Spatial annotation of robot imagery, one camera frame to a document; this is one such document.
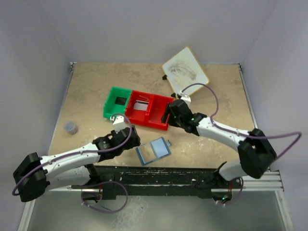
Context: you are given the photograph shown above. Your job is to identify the blue card holder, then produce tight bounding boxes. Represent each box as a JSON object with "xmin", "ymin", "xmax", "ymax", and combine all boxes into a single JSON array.
[{"xmin": 136, "ymin": 137, "xmax": 171, "ymax": 166}]

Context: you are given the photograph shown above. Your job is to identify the black credit card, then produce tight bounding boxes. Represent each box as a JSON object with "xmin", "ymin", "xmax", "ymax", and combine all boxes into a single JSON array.
[{"xmin": 115, "ymin": 97, "xmax": 127, "ymax": 106}]

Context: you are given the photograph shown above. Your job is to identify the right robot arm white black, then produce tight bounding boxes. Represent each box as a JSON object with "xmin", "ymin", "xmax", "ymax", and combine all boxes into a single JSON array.
[{"xmin": 161, "ymin": 99, "xmax": 277, "ymax": 188}]

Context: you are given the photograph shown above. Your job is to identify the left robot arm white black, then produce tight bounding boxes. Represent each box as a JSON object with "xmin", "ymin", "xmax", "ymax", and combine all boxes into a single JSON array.
[{"xmin": 12, "ymin": 126, "xmax": 141, "ymax": 202}]

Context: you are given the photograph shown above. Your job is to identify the red double plastic bin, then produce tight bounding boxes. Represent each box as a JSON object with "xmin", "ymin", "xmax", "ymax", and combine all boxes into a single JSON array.
[{"xmin": 125, "ymin": 90, "xmax": 174, "ymax": 131}]

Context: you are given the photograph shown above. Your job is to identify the green plastic bin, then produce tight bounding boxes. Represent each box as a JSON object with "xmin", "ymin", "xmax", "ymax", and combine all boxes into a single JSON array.
[{"xmin": 103, "ymin": 87, "xmax": 132, "ymax": 119}]

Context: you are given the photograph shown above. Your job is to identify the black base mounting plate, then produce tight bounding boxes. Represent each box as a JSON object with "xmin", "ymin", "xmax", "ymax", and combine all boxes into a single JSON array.
[{"xmin": 72, "ymin": 165, "xmax": 241, "ymax": 200}]

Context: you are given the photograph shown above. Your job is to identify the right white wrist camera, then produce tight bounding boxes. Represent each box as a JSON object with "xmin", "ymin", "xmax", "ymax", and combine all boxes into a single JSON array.
[{"xmin": 177, "ymin": 92, "xmax": 191, "ymax": 106}]

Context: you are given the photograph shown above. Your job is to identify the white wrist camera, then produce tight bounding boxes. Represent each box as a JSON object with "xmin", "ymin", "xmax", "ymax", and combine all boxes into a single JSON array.
[
  {"xmin": 177, "ymin": 92, "xmax": 191, "ymax": 106},
  {"xmin": 110, "ymin": 115, "xmax": 127, "ymax": 133}
]

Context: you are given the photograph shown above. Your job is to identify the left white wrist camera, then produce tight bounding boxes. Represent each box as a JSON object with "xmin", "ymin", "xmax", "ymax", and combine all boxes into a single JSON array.
[{"xmin": 110, "ymin": 115, "xmax": 127, "ymax": 133}]

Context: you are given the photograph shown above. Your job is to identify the white board wooden frame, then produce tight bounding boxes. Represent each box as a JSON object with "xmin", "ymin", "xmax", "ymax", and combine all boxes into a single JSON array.
[{"xmin": 162, "ymin": 47, "xmax": 210, "ymax": 96}]

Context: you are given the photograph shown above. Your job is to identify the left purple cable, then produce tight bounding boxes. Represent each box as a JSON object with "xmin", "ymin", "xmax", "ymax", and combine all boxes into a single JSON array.
[{"xmin": 12, "ymin": 113, "xmax": 133, "ymax": 214}]

